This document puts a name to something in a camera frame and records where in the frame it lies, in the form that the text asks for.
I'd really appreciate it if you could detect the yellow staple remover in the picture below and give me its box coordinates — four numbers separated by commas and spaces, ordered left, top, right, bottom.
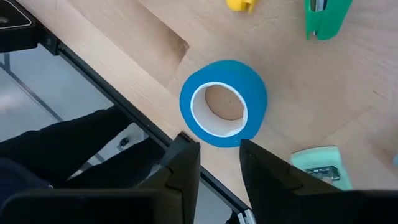
226, 0, 257, 14

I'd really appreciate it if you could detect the person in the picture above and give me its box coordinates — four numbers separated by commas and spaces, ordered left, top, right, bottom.
0, 105, 165, 203

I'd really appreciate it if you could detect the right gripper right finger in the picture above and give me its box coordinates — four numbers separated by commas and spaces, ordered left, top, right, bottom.
239, 139, 343, 224

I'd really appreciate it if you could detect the blue tape roll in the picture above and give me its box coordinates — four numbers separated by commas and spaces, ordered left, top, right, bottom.
179, 59, 269, 149

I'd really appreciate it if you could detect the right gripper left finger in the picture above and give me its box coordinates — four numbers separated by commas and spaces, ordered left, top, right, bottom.
136, 132, 201, 224

